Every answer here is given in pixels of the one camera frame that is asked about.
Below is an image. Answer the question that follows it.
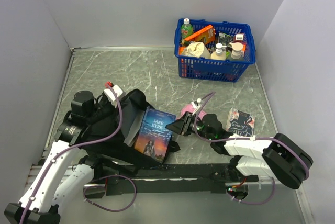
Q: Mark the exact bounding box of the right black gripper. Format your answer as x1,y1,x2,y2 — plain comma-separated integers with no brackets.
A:
166,111,214,141

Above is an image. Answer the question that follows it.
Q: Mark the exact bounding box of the blue sunset cover book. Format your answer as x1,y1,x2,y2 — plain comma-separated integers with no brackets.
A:
134,107,176,163

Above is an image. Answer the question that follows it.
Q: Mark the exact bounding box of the black student backpack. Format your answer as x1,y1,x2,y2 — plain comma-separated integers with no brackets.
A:
75,88,181,172

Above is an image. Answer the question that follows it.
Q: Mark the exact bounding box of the floral cover book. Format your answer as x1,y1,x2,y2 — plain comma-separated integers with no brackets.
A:
226,108,255,137

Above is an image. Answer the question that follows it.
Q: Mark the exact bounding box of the white square notebook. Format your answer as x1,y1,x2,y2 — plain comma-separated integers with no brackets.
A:
124,110,145,147

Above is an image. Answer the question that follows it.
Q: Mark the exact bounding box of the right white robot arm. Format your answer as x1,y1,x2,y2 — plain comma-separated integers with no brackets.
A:
166,112,313,189

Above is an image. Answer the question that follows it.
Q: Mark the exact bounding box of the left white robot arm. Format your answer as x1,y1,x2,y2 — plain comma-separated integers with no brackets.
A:
4,85,125,223

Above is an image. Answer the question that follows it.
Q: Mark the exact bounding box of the beige crumpled paper bag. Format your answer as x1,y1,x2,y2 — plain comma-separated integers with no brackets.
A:
181,42,211,59

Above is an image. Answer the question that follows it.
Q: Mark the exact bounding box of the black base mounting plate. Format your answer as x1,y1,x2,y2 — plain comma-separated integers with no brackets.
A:
87,162,259,196

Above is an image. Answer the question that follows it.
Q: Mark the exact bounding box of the blue plastic shopping basket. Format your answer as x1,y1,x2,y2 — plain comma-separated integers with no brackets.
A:
174,18,256,82

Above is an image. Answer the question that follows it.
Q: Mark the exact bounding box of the white pump lotion bottle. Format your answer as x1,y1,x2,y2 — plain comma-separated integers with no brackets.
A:
210,43,227,61

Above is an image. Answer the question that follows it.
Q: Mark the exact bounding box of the orange snack box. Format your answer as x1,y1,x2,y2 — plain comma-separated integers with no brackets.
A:
181,25,215,45

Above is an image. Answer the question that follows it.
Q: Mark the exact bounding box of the green drink bottle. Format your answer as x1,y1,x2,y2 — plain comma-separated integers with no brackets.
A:
181,18,193,39

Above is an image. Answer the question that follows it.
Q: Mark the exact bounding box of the dark green packet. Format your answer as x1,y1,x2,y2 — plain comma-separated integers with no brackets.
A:
216,31,233,52

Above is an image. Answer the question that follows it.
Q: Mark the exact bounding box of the beige cap pump bottle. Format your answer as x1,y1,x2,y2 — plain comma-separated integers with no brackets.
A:
228,42,243,61

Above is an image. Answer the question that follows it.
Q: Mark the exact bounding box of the small white red box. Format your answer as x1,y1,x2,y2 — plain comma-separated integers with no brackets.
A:
234,33,244,42

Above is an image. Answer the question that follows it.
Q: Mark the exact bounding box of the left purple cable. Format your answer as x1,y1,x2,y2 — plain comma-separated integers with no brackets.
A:
18,85,137,224

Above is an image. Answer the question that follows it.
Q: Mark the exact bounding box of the purple cable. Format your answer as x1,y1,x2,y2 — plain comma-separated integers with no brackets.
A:
191,92,310,205
18,85,137,224

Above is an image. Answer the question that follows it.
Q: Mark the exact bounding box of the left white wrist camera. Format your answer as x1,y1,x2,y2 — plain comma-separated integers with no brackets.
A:
103,81,126,107

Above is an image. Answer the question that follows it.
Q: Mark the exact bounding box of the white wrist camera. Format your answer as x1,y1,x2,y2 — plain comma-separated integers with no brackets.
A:
191,98,202,113
103,81,126,107

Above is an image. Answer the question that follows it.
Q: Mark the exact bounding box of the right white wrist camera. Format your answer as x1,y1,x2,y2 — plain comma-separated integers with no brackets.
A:
191,98,202,113

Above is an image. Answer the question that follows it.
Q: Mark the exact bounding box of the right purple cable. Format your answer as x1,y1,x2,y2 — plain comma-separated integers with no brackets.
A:
191,92,310,205

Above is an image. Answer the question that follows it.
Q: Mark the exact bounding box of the aluminium rail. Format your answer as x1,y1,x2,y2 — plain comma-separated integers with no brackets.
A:
25,162,303,188

